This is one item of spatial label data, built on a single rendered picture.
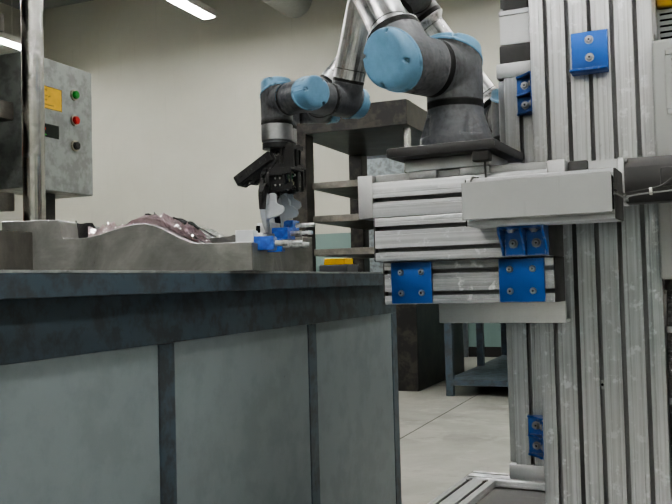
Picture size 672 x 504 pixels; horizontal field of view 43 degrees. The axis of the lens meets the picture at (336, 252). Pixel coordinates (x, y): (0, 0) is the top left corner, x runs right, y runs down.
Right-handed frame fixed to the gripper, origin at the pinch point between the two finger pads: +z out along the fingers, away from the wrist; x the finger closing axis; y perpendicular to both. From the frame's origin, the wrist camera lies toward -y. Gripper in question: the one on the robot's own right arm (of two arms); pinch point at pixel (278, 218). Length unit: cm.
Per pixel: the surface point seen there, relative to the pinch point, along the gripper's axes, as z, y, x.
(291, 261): 12.5, 14.4, -22.6
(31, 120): -29, -61, -27
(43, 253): 11, -14, -76
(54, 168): -19, -73, -5
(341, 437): 59, 16, 2
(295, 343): 32.0, 16.2, -25.3
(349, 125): -96, -119, 361
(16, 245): 10, 1, -100
